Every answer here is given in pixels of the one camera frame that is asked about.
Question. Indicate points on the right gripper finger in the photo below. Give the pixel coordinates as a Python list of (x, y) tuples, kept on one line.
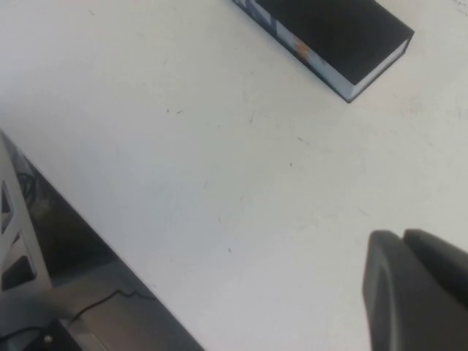
[(413, 300)]

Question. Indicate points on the black glasses case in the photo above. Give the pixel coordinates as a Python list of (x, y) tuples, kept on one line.
[(329, 29)]

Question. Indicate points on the black device with screw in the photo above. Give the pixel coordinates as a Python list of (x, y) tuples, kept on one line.
[(62, 340)]

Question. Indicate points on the silver metal frame with cutouts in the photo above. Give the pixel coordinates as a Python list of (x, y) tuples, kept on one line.
[(22, 219)]

